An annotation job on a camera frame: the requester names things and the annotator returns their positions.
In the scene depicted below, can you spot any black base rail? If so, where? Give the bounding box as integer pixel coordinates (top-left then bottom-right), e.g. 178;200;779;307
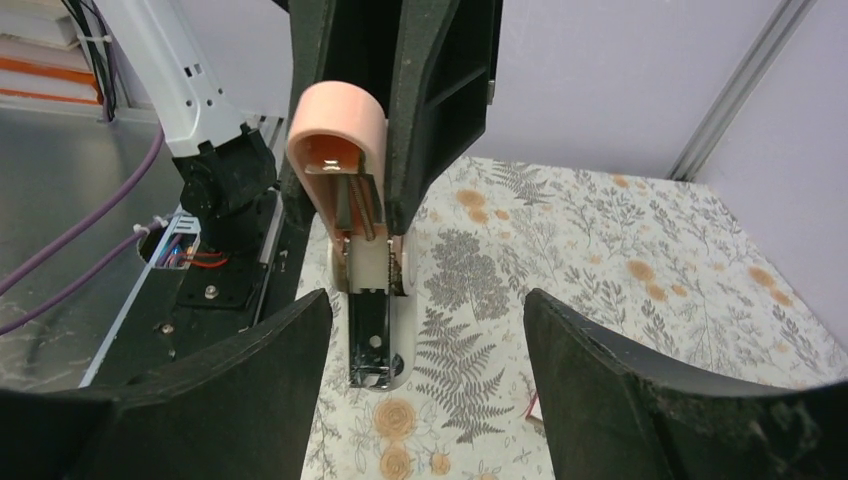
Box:
80;190;309;387

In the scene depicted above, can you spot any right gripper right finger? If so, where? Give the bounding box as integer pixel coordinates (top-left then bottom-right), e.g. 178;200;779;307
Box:
523;289;847;479

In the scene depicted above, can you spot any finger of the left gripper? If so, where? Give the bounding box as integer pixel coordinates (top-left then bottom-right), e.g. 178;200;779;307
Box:
384;0;503;235
278;0;339;233

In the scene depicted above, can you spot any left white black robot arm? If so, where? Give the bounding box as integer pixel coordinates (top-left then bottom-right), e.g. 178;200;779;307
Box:
98;1;503;235

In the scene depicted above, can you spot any pink stapler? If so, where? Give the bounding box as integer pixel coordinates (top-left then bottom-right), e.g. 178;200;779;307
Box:
287;81;417;391

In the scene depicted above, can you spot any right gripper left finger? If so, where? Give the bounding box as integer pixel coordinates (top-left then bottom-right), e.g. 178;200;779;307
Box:
1;289;333;479

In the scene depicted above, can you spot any red white staple box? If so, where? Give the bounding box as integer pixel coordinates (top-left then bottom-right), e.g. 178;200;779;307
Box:
524;392;544;426

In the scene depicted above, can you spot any floral patterned table mat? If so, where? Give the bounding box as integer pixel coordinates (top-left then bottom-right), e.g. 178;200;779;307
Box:
302;157;847;479

